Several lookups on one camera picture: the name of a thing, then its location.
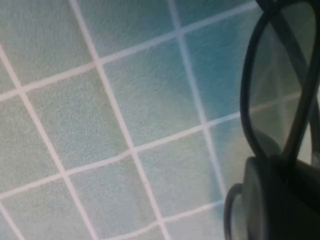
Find green checkered tablecloth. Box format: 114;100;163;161
0;0;320;240

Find black framed glasses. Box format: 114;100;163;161
223;0;320;240

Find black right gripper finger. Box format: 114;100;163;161
243;154;320;240

